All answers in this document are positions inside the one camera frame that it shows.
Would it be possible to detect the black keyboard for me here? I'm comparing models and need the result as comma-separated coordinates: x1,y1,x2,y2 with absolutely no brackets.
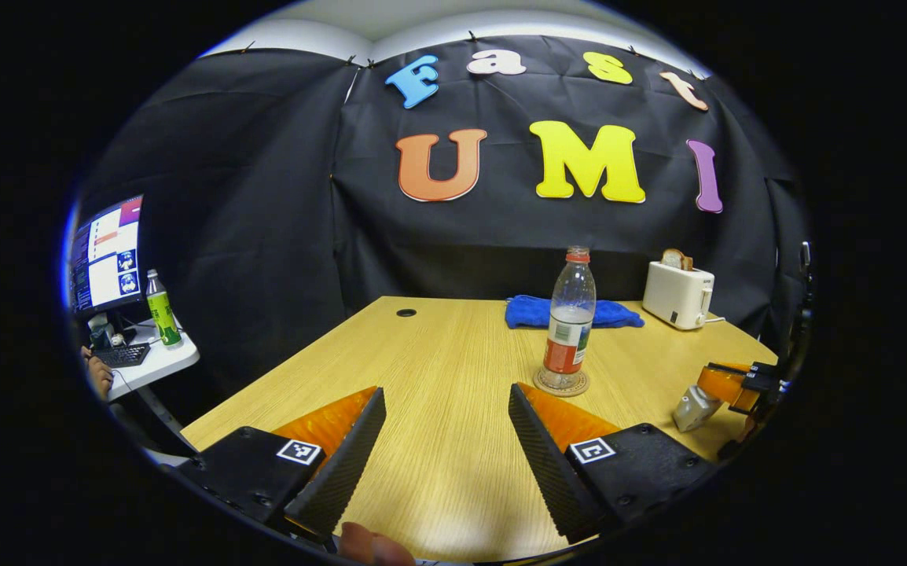
92,344,152,369

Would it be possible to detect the white toaster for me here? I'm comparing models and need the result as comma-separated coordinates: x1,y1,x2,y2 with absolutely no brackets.
642,261,715,330

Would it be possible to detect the clear plastic water bottle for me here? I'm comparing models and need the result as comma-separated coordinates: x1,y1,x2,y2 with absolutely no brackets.
542,246,597,377

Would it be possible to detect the computer monitor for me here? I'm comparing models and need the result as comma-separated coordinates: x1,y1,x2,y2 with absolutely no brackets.
68,195,145,315

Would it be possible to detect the white side table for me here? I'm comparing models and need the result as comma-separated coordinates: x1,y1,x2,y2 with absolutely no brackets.
104,318,201,449

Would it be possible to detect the blue towel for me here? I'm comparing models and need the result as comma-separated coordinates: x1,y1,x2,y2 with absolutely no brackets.
505,295,645,329

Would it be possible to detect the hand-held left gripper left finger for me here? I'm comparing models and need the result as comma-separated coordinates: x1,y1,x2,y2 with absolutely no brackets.
177,385,388,545

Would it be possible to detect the round wooden coaster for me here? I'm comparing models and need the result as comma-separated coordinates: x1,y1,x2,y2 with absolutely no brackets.
534,368,590,398

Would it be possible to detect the white ceramic teacup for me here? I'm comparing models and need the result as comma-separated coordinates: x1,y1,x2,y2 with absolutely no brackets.
674,385,725,432

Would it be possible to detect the green drink bottle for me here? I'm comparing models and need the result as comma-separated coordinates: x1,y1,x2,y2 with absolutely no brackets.
145,270,184,348

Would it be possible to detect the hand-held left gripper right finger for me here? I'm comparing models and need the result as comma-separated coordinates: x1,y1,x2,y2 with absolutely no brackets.
508,383,719,546

